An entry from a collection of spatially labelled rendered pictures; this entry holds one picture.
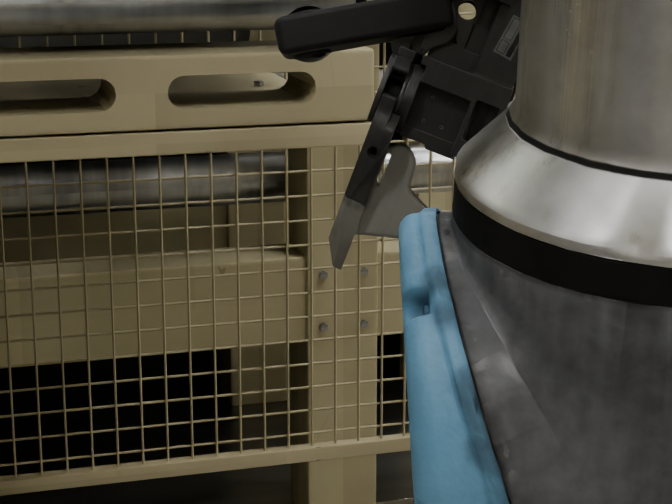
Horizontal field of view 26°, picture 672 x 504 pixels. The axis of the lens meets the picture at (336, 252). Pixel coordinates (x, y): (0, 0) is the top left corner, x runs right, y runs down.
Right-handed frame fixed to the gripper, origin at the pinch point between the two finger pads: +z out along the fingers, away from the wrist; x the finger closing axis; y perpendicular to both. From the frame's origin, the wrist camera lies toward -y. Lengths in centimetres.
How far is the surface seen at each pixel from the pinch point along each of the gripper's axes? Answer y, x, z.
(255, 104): -10.1, 19.6, -6.2
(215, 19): -15.4, 19.5, -11.3
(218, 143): -11.7, 18.3, -2.3
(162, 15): -19.2, 17.8, -10.1
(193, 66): -15.4, 16.8, -7.3
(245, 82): -14.4, 46.7, -6.8
